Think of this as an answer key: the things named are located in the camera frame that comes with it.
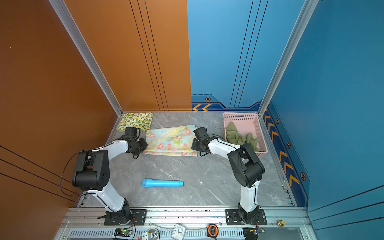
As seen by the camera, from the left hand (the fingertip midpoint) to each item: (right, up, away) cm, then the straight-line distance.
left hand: (147, 144), depth 98 cm
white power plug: (+14, -34, -34) cm, 51 cm away
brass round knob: (+73, -34, -28) cm, 85 cm away
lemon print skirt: (-9, +17, +15) cm, 24 cm away
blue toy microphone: (+9, -19, -17) cm, 27 cm away
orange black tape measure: (+40, -35, -31) cm, 62 cm away
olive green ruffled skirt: (+57, +5, -2) cm, 58 cm away
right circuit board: (+59, -38, -29) cm, 76 cm away
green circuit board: (-3, -39, -27) cm, 47 cm away
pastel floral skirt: (+17, +2, +4) cm, 18 cm away
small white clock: (+25, -37, -30) cm, 53 cm away
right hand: (+31, -1, -2) cm, 31 cm away
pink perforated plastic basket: (+72, +15, +15) cm, 75 cm away
